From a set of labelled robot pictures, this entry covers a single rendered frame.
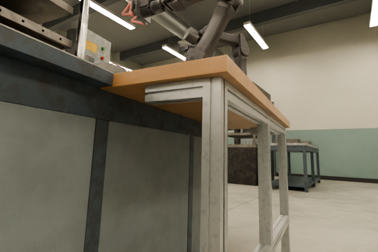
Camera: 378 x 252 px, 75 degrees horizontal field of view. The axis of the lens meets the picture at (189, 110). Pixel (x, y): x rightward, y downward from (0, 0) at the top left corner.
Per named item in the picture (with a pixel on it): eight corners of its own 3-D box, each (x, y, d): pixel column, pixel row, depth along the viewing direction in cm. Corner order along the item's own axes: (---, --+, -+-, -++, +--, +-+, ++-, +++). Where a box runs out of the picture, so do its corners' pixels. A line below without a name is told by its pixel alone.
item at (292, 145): (321, 183, 556) (318, 142, 572) (308, 192, 400) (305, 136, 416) (288, 180, 594) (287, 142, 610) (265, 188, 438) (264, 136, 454)
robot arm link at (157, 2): (148, -4, 106) (161, -9, 102) (156, 4, 111) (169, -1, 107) (147, 11, 104) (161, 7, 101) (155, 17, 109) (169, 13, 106)
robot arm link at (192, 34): (189, 35, 123) (196, 16, 127) (181, 41, 130) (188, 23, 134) (207, 46, 128) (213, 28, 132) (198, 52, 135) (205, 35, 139)
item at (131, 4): (118, 4, 110) (135, -2, 106) (129, 12, 116) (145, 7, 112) (117, 18, 109) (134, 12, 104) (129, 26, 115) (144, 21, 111)
